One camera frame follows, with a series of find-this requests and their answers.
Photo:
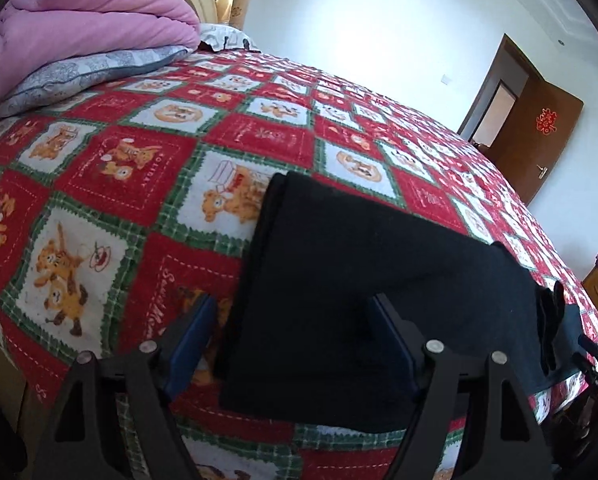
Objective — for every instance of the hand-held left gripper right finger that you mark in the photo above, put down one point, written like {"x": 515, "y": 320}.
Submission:
{"x": 394, "y": 350}

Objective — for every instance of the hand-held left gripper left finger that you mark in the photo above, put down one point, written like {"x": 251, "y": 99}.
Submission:
{"x": 194, "y": 345}

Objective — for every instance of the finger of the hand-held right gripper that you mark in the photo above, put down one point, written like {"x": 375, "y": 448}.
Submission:
{"x": 596, "y": 355}

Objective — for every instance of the black pants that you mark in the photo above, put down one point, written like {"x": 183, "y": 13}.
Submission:
{"x": 329, "y": 260}

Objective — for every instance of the red printed checkered blanket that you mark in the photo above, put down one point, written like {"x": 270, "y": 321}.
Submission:
{"x": 129, "y": 160}

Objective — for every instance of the brown wooden door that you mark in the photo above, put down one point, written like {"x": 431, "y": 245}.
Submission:
{"x": 529, "y": 145}

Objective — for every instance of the red paper door decoration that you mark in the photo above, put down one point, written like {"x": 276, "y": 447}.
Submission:
{"x": 545, "y": 121}

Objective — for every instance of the grey patterned pillow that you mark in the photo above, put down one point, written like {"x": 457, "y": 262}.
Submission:
{"x": 79, "y": 72}

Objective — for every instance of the white patterned pillow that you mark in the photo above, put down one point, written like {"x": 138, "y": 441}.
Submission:
{"x": 224, "y": 35}

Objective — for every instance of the folded pink quilt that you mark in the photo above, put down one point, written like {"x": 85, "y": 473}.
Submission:
{"x": 79, "y": 25}

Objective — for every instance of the beige bed side rail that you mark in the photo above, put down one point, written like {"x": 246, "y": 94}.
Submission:
{"x": 4, "y": 385}

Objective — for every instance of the brown door frame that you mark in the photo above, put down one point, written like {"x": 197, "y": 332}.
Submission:
{"x": 499, "y": 60}

